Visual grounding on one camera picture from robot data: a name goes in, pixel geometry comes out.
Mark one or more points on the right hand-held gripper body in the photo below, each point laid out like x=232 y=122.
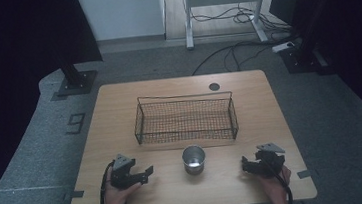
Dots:
x=270 y=163

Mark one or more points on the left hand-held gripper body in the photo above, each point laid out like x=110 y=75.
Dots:
x=122 y=176

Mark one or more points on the shiny metal cup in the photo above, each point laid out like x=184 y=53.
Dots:
x=194 y=162

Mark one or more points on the person's right hand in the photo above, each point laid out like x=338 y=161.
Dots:
x=273 y=183

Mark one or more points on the person's left hand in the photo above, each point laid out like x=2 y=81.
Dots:
x=116 y=198

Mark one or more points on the dark tape piece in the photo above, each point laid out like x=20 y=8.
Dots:
x=77 y=193
x=303 y=174

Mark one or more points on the black tape floor mark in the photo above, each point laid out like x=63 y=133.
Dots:
x=74 y=132

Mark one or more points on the round grey table grommet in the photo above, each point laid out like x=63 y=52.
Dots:
x=214 y=86

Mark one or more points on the black stand with square base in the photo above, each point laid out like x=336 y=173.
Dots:
x=78 y=83
x=300 y=60

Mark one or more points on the white power strip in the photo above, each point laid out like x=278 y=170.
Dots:
x=283 y=46

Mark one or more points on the black curtain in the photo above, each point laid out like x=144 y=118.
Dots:
x=14 y=64
x=356 y=31

